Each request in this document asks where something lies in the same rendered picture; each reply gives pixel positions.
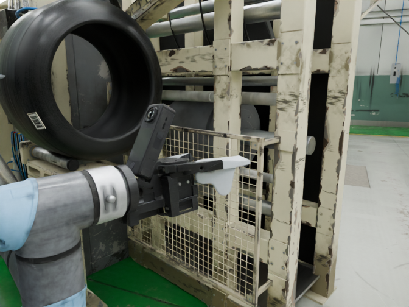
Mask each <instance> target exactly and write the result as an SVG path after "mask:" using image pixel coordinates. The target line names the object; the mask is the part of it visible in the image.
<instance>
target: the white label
mask: <svg viewBox="0 0 409 307"><path fill-rule="evenodd" d="M27 115H28V117H29V118H30V120H31V121H32V123H33V124H34V126H35V128H36V129H37V130H41V129H46V128H45V126H44V124H43V123H42V121H41V119H40V118H39V116H38V115H37V113H36V112H35V113H28V114H27Z"/></svg>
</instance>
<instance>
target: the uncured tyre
mask: <svg viewBox="0 0 409 307"><path fill-rule="evenodd" d="M68 34H74V35H77V36H79V37H81V38H83V39H85V40H86V41H88V42H90V43H91V44H92V45H93V46H94V47H95V48H96V49H97V50H98V51H99V52H100V53H101V55H102V56H103V58H104V59H105V61H106V63H107V65H108V68H109V70H110V74H111V82H112V90H111V98H110V101H109V104H108V106H107V109H106V110H105V112H104V113H103V115H102V116H101V117H100V118H99V119H98V120H97V121H96V122H95V123H93V124H91V125H90V126H88V127H86V128H84V129H80V130H77V129H75V128H74V127H73V126H72V125H71V124H70V123H69V122H68V121H67V120H66V119H65V117H64V116H63V115H62V113H61V111H60V110H59V108H58V106H57V103H56V101H55V98H54V95H53V92H52V85H51V68H52V62H53V59H54V55H55V53H56V51H57V49H58V47H59V45H60V43H61V42H62V41H63V40H64V38H65V37H66V36H67V35H68ZM0 74H1V75H5V78H2V79H0V103H1V106H2V108H3V110H4V112H5V114H6V115H7V117H8V118H9V120H10V122H11V123H12V124H13V125H14V126H15V128H16V129H17V130H18V131H19V132H20V133H21V134H22V135H24V136H25V137H26V138H27V139H28V140H30V141H31V142H33V143H34V144H36V145H38V146H40V147H42V148H44V149H47V150H49V151H52V152H55V153H58V154H61V155H64V156H67V157H70V158H74V159H77V160H85V161H98V160H105V159H109V158H113V157H116V156H119V155H122V154H124V153H126V152H127V151H129V150H130V149H132V148H133V145H134V143H135V140H136V137H137V135H138V132H139V129H140V127H141V124H142V122H143V120H144V116H145V114H146V112H147V109H148V107H149V105H153V104H160V103H161V98H162V91H163V80H162V74H161V67H160V64H159V60H158V56H157V54H156V51H155V48H154V47H153V45H152V42H151V41H150V39H149V37H148V36H147V34H146V33H145V31H144V30H143V28H142V27H141V26H140V25H139V24H138V23H137V22H136V21H135V20H134V19H133V18H132V17H131V16H130V15H129V14H127V13H126V12H124V11H123V10H121V9H120V8H118V7H116V6H115V5H112V4H110V3H108V2H105V1H101V0H57V1H54V2H52V3H50V4H47V5H44V6H42V7H39V8H37V9H35V10H32V11H30V12H28V13H26V14H25V15H23V16H22V17H20V18H19V19H18V20H17V21H15V22H14V23H13V24H12V26H11V27H10V28H9V29H8V31H7V32H6V33H5V35H4V37H3V38H2V40H1V43H0ZM35 112H36V113H37V115H38V116H39V118H40V119H41V121H42V123H43V124H44V126H45V128H46V129H41V130H37V129H36V128H35V126H34V124H33V123H32V121H31V120H30V118H29V117H28V115H27V114H28V113H35Z"/></svg>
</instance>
